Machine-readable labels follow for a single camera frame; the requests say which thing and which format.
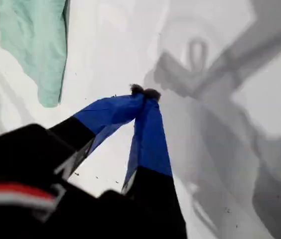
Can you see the pale green T-shirt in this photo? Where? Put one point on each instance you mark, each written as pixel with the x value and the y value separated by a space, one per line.
pixel 36 49

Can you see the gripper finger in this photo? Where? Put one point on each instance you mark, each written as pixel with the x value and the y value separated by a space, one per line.
pixel 150 144
pixel 105 112

